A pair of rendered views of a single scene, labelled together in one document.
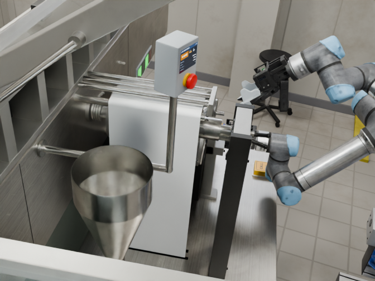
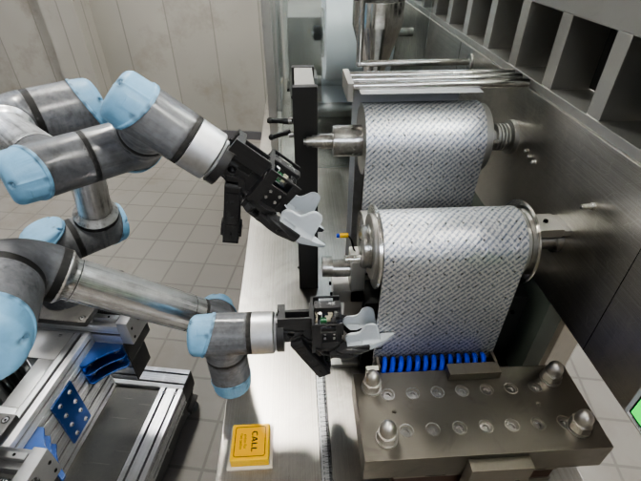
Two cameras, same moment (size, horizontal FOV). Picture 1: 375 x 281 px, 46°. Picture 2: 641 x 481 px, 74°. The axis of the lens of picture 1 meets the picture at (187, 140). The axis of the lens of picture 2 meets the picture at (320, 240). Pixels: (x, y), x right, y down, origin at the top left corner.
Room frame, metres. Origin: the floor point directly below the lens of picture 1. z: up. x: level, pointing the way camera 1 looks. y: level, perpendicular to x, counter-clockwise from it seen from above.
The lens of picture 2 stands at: (1.85, -0.25, 1.70)
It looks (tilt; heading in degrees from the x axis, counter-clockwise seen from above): 37 degrees down; 170
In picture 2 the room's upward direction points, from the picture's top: straight up
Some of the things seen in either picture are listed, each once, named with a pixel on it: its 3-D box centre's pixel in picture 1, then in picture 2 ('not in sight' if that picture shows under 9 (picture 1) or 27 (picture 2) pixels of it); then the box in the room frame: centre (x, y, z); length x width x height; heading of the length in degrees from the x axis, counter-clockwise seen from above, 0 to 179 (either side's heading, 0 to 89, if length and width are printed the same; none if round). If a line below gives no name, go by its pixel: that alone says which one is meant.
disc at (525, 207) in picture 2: not in sight; (516, 240); (1.32, 0.19, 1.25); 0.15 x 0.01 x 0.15; 173
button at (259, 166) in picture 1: (263, 168); (250, 444); (1.42, -0.31, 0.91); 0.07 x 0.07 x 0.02; 83
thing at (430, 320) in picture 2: not in sight; (440, 324); (1.37, 0.05, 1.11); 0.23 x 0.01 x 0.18; 83
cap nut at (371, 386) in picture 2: not in sight; (372, 380); (1.42, -0.09, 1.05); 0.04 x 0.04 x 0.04
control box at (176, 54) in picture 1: (179, 64); not in sight; (0.75, 0.03, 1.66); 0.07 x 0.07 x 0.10; 61
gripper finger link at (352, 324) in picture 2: not in sight; (367, 319); (1.33, -0.08, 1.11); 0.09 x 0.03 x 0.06; 85
